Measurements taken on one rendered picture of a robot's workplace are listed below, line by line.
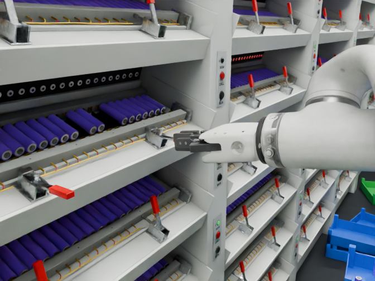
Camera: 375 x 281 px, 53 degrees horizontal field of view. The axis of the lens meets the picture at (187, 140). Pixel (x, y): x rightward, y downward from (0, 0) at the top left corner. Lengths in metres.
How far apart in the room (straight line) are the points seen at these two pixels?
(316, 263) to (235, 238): 1.03
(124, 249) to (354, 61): 0.52
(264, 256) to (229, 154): 0.94
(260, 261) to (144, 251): 0.75
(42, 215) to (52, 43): 0.23
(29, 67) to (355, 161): 0.43
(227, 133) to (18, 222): 0.31
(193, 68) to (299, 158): 0.38
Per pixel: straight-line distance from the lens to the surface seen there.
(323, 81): 0.57
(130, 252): 0.76
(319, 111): 0.55
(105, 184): 0.62
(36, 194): 0.55
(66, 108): 0.73
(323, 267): 2.15
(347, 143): 0.53
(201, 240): 0.96
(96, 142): 0.64
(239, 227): 1.23
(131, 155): 0.67
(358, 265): 1.45
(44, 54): 0.51
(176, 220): 0.86
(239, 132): 0.58
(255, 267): 1.42
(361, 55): 0.51
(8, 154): 0.60
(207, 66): 0.82
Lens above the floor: 1.17
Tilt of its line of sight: 17 degrees down
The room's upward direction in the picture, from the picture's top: straight up
